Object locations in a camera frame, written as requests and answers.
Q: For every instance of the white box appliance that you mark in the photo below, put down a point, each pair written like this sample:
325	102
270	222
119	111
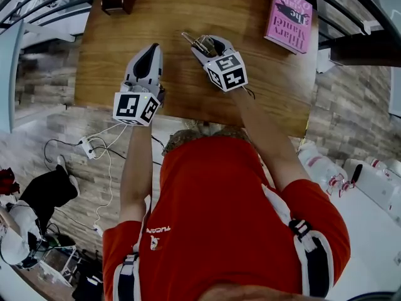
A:
376	180

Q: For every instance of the person's red shirt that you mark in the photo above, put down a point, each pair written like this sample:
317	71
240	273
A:
213	215

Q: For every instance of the person's left forearm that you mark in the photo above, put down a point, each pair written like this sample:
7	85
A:
136	174

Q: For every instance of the white power strip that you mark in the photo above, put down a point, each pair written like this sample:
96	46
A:
87	147

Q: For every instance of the dark metal railing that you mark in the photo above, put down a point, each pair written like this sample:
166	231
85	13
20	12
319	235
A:
344	8

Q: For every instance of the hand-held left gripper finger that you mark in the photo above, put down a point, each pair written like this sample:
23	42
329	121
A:
130	72
158	64

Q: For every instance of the person's right forearm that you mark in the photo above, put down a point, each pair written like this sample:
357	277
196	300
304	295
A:
266	136

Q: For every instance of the pale blue panel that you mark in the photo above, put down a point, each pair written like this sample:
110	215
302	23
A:
11	77

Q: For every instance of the black bag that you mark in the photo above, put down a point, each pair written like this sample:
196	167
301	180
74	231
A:
89	285

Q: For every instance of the grey metal railing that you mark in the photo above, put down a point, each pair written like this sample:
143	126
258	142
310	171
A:
47	2

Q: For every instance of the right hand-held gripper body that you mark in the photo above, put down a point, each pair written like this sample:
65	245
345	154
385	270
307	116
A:
227	71

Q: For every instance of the pink book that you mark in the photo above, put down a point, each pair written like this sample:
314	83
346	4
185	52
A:
288	20

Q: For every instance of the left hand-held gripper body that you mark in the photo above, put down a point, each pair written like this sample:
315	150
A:
136	108

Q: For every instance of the wooden table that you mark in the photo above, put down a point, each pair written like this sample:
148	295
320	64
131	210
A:
119	52

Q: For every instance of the person's patterned shorts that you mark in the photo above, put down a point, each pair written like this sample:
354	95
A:
183	138

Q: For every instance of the small white box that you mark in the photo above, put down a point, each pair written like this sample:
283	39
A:
323	61

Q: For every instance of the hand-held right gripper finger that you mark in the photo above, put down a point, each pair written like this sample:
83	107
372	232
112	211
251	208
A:
228	47
199	56

